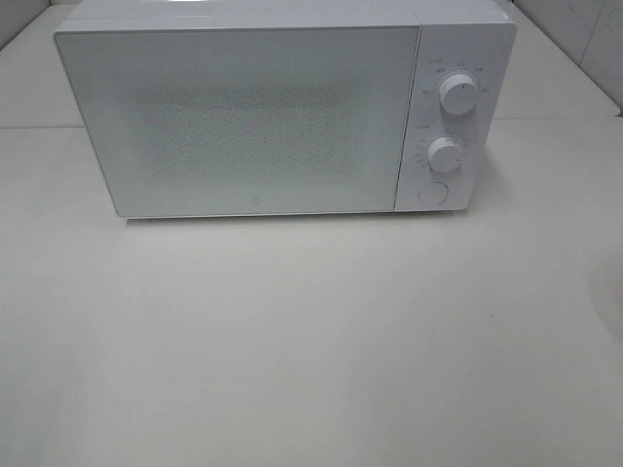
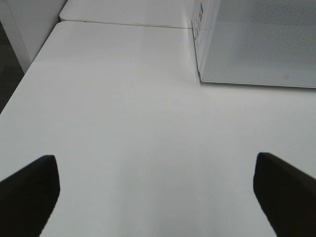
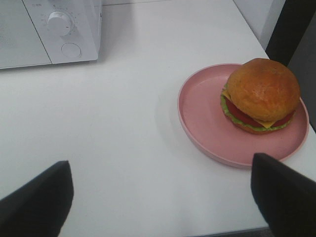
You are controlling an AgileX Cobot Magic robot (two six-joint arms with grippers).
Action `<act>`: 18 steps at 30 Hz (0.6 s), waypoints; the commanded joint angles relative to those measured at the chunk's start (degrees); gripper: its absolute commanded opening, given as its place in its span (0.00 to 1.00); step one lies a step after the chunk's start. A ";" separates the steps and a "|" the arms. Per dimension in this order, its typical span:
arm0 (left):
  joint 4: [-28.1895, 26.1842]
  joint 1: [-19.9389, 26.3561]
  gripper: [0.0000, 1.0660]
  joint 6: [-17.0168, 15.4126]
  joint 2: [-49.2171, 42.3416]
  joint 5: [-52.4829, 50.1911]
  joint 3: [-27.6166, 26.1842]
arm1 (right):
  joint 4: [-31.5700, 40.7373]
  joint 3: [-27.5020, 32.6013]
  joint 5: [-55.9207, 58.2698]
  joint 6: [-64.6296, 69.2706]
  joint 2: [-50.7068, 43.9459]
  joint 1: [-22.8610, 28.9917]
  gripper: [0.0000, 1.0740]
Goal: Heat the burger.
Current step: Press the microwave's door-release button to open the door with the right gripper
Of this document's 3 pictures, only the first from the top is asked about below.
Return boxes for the white microwave oven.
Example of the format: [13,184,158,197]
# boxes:
[54,1,516,213]

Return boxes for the white upper power knob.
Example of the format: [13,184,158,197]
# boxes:
[438,71,479,116]

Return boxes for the round door release button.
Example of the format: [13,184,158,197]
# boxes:
[419,181,449,210]

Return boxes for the white lower timer knob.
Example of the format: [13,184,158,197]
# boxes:
[426,137,463,173]

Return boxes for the white microwave door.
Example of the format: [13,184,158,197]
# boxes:
[55,26,419,218]

